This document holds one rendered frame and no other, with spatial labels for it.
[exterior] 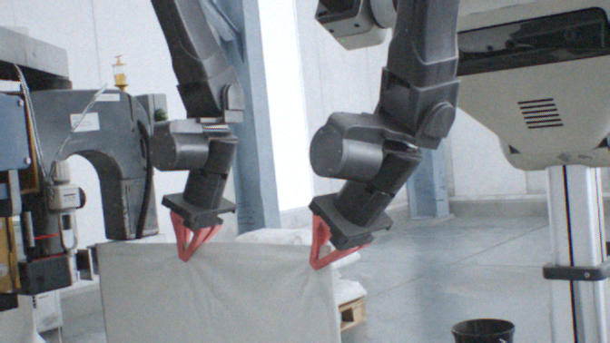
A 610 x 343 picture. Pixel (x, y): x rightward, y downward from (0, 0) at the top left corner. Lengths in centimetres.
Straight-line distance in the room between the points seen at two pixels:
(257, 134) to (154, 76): 111
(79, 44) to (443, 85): 560
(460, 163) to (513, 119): 853
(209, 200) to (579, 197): 65
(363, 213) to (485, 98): 48
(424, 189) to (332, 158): 906
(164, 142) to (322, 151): 28
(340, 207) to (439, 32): 23
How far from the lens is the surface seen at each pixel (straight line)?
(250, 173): 723
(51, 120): 128
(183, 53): 103
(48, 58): 128
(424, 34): 76
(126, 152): 136
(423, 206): 986
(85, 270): 133
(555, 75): 121
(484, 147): 965
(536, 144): 132
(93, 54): 635
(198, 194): 105
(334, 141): 77
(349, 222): 85
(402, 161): 81
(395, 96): 81
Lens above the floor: 121
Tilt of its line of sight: 3 degrees down
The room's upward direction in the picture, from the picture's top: 6 degrees counter-clockwise
